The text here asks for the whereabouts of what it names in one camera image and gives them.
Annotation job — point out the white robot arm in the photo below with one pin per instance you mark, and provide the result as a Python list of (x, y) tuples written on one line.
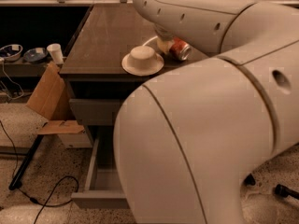
[(185, 140)]

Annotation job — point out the white paper cup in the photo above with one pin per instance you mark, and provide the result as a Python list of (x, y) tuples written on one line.
[(56, 53)]

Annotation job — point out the closed grey top drawer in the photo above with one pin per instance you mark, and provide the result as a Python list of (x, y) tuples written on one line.
[(95, 112)]

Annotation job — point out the red coke can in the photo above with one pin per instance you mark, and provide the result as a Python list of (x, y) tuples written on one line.
[(180, 50)]

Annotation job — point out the grey drawer cabinet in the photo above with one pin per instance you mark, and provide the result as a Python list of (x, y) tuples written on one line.
[(92, 69)]

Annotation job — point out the black caster foot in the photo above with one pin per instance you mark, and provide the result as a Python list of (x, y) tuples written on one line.
[(284, 192)]

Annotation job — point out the black frame leg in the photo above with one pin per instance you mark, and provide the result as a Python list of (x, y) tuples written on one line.
[(16, 180), (249, 180)]

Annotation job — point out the blue bowl left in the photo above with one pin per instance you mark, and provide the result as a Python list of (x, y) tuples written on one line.
[(11, 53)]

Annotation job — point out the brown cardboard box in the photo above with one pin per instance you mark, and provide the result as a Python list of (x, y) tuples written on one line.
[(50, 100)]

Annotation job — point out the open grey middle drawer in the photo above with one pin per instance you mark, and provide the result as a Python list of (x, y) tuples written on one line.
[(102, 188)]

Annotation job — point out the black right frame leg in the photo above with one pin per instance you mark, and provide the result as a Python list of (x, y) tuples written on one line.
[(249, 180)]

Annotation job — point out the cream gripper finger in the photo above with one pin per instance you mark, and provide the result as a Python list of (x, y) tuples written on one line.
[(164, 45)]

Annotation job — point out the blue bowl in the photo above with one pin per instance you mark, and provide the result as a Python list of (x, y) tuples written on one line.
[(35, 55), (11, 53)]

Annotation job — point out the black left frame leg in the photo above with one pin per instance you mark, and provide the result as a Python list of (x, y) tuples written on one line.
[(16, 180)]

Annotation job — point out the white upturned bowl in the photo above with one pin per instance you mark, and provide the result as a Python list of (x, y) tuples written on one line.
[(142, 61)]

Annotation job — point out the blue bowl right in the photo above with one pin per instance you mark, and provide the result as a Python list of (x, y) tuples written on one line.
[(35, 55)]

